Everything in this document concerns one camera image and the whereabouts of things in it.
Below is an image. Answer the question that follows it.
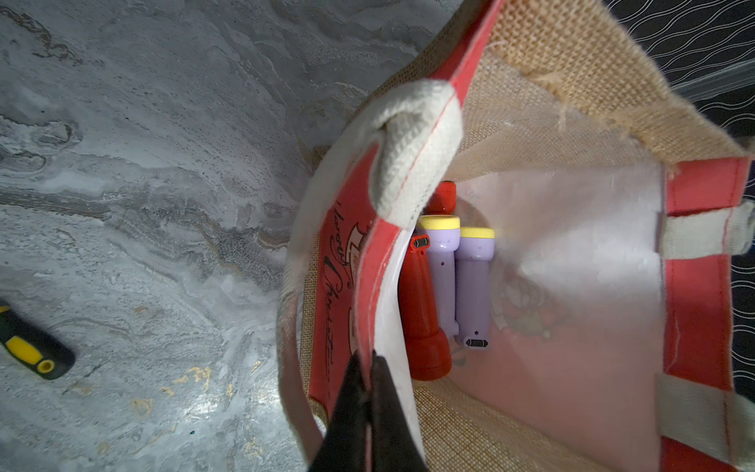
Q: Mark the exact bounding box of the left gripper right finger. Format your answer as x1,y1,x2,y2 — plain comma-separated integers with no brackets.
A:
371,352,428,472

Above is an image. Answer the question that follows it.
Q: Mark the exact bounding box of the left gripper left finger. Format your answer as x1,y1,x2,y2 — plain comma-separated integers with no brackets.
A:
309,353,369,472

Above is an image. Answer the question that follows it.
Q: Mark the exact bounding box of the red flashlight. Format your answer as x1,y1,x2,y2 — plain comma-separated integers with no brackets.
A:
424,181,457,216
397,234,452,382

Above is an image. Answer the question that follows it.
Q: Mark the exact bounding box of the purple flashlight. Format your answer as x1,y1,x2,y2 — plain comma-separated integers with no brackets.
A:
418,216,461,337
454,227,495,350

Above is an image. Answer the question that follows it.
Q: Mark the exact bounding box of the red flashlight top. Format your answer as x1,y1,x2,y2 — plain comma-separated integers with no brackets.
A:
424,181,457,216

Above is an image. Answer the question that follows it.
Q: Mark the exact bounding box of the red jute Christmas tote bag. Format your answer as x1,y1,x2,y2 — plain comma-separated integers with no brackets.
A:
277,1,754,471

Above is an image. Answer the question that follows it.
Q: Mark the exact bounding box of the small yellow black screwdriver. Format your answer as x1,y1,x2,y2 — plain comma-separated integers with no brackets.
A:
1,301,76,381

